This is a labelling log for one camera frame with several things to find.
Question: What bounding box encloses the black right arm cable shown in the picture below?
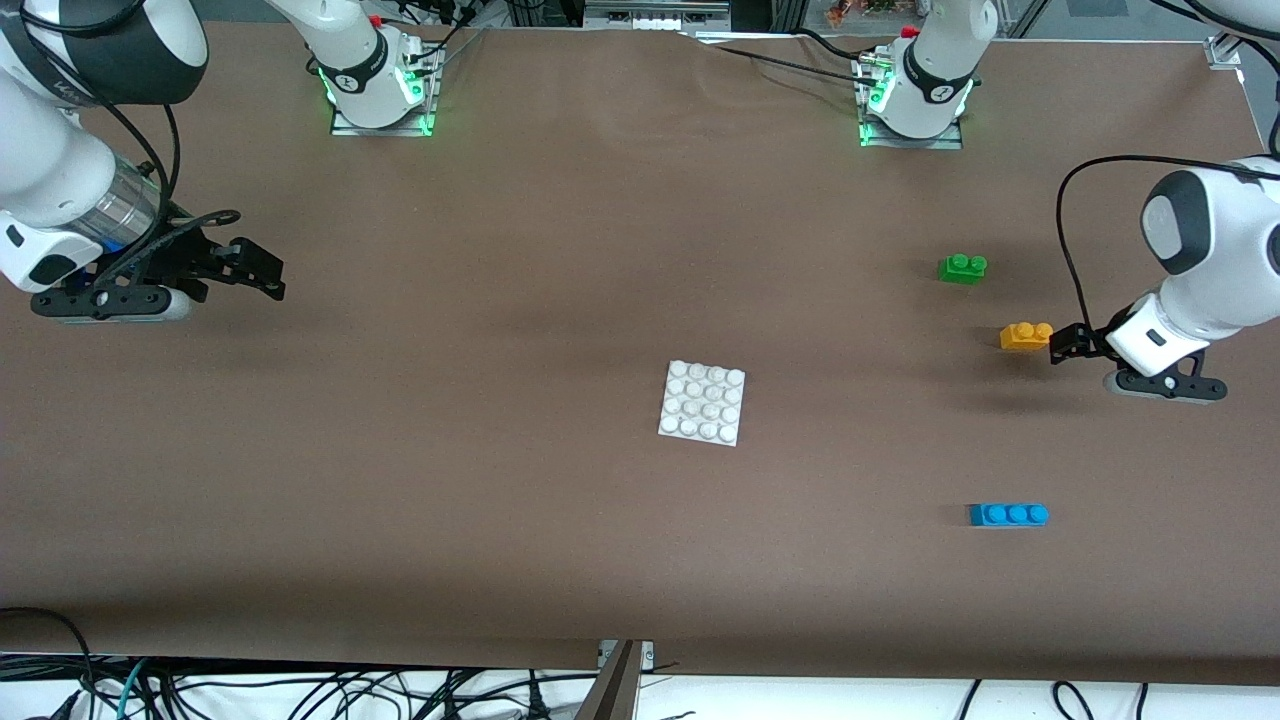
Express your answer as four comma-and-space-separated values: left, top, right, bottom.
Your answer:
20, 20, 243, 291

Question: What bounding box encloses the black looped floor cable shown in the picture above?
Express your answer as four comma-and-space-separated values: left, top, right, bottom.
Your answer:
0, 607, 96, 720

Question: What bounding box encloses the white studded base plate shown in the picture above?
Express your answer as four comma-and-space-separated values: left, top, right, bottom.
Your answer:
657, 359, 747, 448

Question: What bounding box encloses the teal floor cable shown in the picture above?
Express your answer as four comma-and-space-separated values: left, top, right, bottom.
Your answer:
115, 658, 151, 720

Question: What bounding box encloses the brown table cover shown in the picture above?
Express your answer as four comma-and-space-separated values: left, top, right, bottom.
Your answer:
0, 18, 1280, 686

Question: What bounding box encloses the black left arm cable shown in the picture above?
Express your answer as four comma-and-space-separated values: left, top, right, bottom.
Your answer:
1056, 153, 1280, 341

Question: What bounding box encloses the black arm base cable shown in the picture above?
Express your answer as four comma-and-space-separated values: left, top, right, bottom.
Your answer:
395, 0, 488, 71

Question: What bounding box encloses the brown metal post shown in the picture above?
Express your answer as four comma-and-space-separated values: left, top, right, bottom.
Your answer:
573, 640, 646, 720

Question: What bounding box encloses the black cable on cover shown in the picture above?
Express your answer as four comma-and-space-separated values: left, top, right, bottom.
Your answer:
795, 28, 871, 61
685, 35, 871, 79

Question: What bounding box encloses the silver power strip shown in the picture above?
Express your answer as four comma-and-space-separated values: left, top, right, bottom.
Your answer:
583, 0, 736, 33

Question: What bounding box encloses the blue three-stud block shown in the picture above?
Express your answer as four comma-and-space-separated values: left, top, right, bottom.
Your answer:
968, 503, 1050, 528

